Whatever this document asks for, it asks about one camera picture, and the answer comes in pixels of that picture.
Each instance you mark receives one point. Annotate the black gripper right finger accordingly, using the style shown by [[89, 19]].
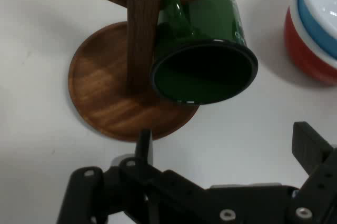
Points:
[[318, 182]]

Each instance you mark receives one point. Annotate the green enamel mug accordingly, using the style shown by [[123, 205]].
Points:
[[216, 19]]

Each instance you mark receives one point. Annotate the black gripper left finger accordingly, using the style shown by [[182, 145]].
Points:
[[158, 195]]

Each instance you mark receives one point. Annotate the brown wooden mug tree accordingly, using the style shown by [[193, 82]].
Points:
[[105, 97]]

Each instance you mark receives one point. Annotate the red bowl white rim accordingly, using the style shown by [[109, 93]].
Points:
[[302, 55]]

